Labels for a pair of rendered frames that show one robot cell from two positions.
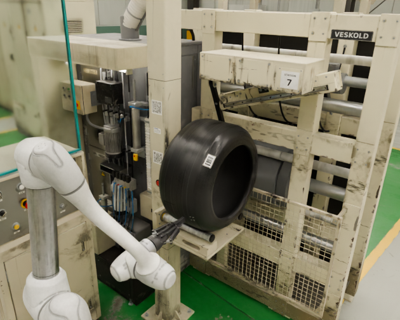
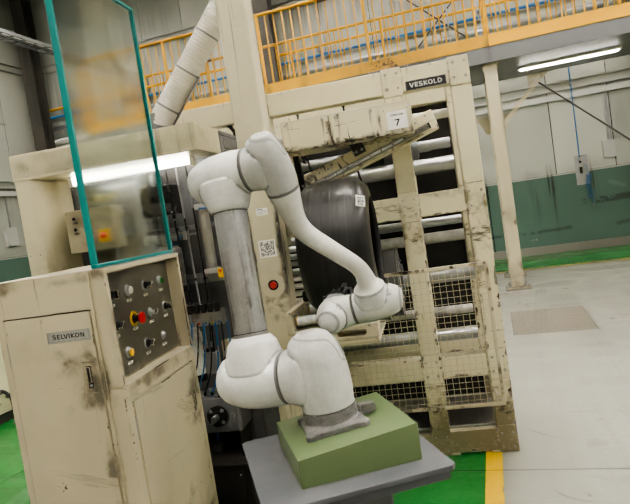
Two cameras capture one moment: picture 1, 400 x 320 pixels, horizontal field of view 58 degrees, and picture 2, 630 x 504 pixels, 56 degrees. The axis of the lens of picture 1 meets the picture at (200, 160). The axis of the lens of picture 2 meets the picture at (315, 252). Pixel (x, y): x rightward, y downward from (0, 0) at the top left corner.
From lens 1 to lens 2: 1.43 m
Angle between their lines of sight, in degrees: 32
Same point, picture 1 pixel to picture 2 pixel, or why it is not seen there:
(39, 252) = (249, 295)
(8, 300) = (142, 472)
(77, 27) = not seen: outside the picture
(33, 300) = (258, 361)
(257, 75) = (359, 126)
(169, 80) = not seen: hidden behind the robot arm
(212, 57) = (298, 123)
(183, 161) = (330, 211)
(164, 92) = not seen: hidden behind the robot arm
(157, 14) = (244, 72)
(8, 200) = (119, 308)
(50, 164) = (278, 149)
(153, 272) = (383, 288)
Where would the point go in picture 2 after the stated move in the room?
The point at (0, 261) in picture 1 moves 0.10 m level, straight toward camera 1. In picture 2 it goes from (130, 399) to (153, 400)
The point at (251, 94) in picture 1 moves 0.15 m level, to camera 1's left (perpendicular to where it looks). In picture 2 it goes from (345, 161) to (317, 164)
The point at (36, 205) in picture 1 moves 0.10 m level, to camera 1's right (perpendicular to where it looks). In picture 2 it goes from (239, 229) to (270, 225)
